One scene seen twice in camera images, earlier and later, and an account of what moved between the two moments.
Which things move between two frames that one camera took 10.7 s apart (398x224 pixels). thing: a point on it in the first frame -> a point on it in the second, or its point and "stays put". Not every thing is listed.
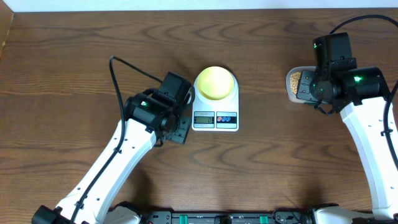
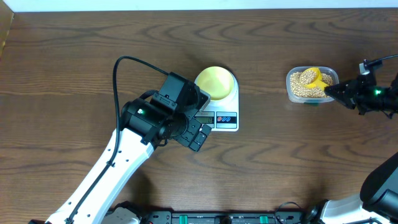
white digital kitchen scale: [210, 115] stays put
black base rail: [278, 217] stays put
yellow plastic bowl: [215, 83] stays put
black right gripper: [303, 91] -> [353, 89]
